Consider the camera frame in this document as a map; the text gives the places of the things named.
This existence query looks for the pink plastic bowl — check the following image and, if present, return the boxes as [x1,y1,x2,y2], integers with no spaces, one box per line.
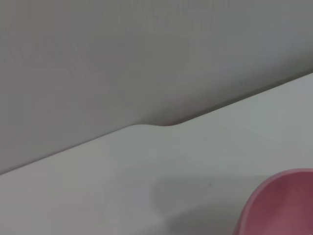
[232,168,313,235]

